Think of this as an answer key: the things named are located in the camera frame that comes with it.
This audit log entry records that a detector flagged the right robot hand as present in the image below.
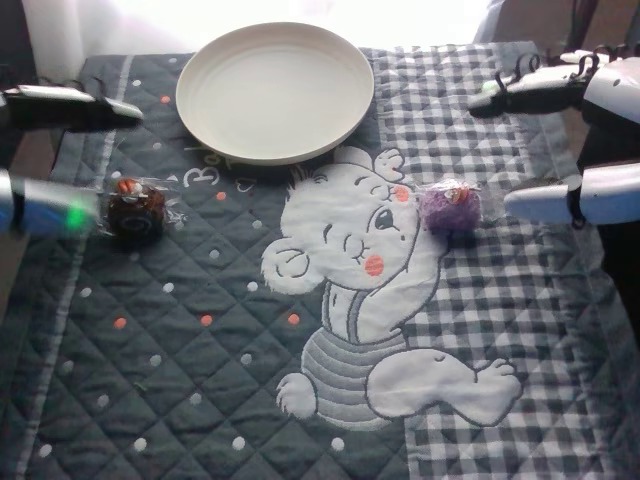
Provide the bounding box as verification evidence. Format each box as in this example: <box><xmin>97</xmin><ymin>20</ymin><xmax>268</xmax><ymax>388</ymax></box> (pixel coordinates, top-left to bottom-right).
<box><xmin>468</xmin><ymin>46</ymin><xmax>640</xmax><ymax>230</ymax></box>

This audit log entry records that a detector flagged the grey quilt with printed bear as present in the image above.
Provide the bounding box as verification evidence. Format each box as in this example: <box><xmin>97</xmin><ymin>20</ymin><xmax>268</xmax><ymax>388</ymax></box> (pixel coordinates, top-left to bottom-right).
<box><xmin>0</xmin><ymin>40</ymin><xmax>640</xmax><ymax>480</ymax></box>

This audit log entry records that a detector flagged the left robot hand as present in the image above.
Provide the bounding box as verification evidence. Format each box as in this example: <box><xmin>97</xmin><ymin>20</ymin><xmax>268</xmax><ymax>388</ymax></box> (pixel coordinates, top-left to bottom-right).
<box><xmin>0</xmin><ymin>83</ymin><xmax>145</xmax><ymax>237</ymax></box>

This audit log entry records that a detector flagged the purple candy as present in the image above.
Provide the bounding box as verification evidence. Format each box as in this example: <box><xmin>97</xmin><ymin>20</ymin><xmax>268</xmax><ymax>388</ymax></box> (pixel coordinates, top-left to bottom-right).
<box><xmin>410</xmin><ymin>177</ymin><xmax>487</xmax><ymax>235</ymax></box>

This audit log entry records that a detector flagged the round white plate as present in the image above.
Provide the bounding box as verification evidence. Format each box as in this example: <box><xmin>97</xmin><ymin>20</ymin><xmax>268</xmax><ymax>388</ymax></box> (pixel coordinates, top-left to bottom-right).
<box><xmin>175</xmin><ymin>21</ymin><xmax>376</xmax><ymax>168</ymax></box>

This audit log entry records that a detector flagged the brown candy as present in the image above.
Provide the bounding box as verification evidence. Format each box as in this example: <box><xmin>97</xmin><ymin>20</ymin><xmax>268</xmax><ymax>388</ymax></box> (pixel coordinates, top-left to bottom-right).
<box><xmin>97</xmin><ymin>175</ymin><xmax>187</xmax><ymax>245</ymax></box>

